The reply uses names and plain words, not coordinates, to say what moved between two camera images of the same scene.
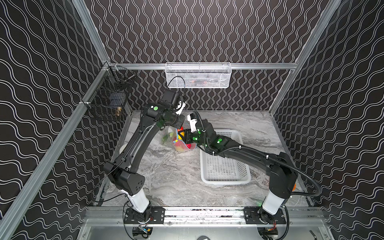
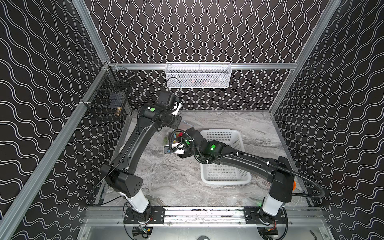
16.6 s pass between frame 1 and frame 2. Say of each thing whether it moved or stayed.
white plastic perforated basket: stayed
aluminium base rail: stayed
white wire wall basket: stayed
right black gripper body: moved
